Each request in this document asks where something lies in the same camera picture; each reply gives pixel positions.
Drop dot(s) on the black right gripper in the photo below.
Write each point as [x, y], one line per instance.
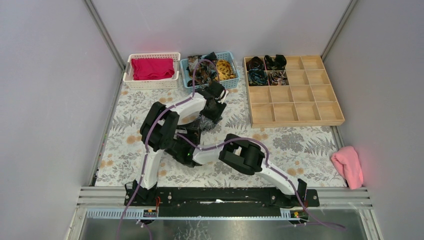
[194, 131]

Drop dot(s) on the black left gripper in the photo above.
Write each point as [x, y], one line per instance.
[205, 122]

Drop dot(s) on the grey leaf pattern tie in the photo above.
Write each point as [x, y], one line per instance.
[206, 124]

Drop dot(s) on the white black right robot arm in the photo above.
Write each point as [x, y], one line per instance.
[246, 156]

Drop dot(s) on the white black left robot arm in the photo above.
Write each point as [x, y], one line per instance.
[158, 130]

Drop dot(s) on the light blue plastic basket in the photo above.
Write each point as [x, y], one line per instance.
[228, 84]

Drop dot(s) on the yellow patterned tie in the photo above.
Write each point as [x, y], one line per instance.
[224, 70]

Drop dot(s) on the orange floral tie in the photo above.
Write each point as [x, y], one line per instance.
[202, 77]

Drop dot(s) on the dark navy red tie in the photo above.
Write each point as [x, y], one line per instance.
[207, 66]

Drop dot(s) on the rolled navy blue tie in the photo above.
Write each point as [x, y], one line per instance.
[257, 77]

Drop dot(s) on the rolled dark red tie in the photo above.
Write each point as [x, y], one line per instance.
[255, 63]

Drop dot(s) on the rolled multicolour tie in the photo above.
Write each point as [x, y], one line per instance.
[278, 78]

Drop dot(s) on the white plastic basket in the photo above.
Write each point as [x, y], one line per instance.
[168, 83]

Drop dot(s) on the rolled black tie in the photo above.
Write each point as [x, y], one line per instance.
[278, 62]

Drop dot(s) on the magenta cloth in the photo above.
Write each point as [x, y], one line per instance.
[145, 69]

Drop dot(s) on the wooden compartment tray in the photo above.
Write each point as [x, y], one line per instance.
[308, 100]

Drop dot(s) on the pink cloth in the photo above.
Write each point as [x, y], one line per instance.
[346, 162]

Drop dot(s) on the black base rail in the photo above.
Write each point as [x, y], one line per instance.
[212, 201]

